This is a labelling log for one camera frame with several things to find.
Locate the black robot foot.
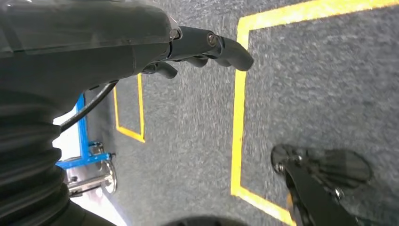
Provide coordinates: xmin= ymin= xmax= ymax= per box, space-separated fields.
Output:
xmin=270 ymin=144 xmax=374 ymax=189

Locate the blue metal shelf rack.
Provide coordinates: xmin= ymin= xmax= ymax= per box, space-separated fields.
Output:
xmin=55 ymin=93 xmax=119 ymax=198

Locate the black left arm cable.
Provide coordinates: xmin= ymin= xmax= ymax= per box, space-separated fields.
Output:
xmin=59 ymin=81 xmax=119 ymax=134

